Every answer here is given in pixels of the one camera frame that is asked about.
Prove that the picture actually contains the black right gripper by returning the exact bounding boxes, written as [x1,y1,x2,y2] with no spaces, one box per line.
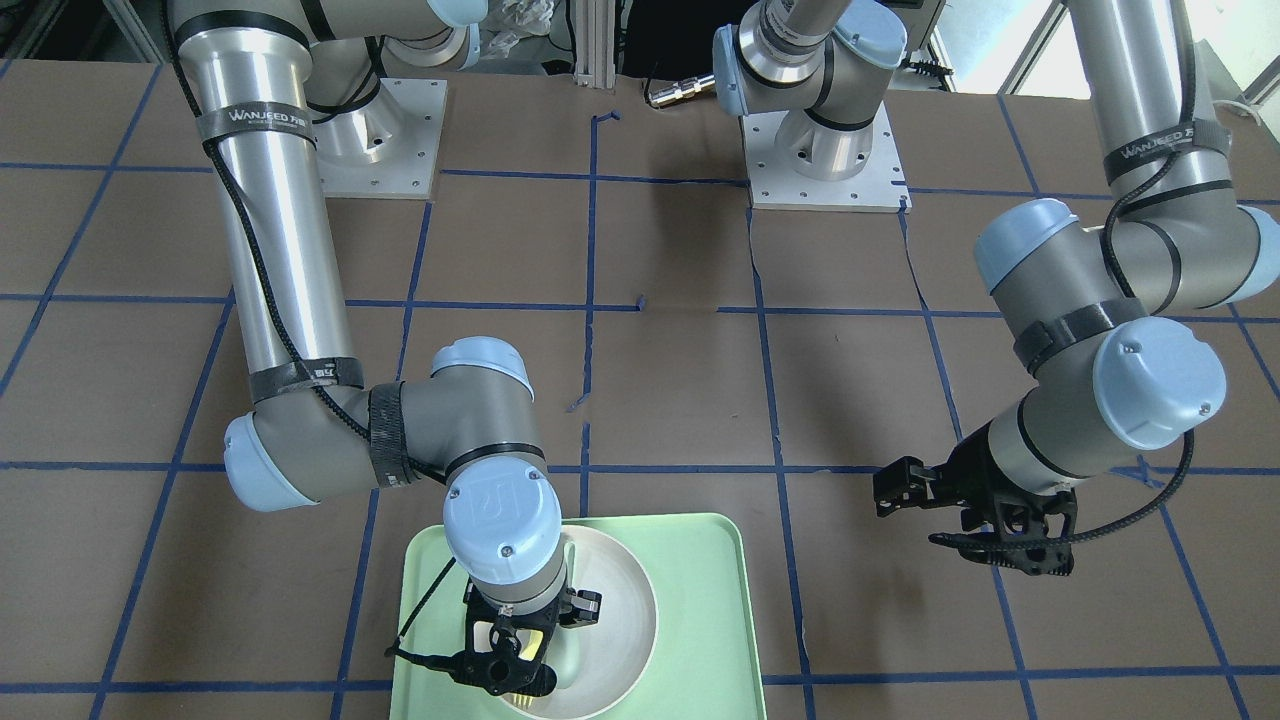
[463,580,603,651]

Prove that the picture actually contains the aluminium frame post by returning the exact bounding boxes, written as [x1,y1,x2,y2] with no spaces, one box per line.
[570,1,617,92]

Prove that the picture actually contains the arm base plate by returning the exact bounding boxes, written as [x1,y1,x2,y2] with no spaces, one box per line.
[314,79,448,200]
[740,105,913,213]

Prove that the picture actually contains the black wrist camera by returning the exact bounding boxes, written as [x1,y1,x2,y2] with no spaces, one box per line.
[384,626,558,698]
[928,487,1076,577]

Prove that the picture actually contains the yellow plastic fork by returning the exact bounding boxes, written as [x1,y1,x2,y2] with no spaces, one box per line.
[486,624,550,710]

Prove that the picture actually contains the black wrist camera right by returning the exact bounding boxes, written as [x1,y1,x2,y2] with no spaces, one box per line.
[384,626,558,698]

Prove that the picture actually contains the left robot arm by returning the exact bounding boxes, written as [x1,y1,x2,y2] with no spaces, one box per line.
[873,1,1277,546]

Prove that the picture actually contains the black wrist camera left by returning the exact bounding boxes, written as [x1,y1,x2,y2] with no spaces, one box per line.
[928,487,1076,577]

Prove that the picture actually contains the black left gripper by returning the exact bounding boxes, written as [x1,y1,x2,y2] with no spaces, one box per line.
[873,425,1041,530]

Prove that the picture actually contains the light green tray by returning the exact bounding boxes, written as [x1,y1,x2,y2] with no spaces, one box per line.
[389,512,767,719]

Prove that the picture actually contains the white round plate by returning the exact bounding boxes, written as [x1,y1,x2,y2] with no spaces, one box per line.
[502,525,659,719]

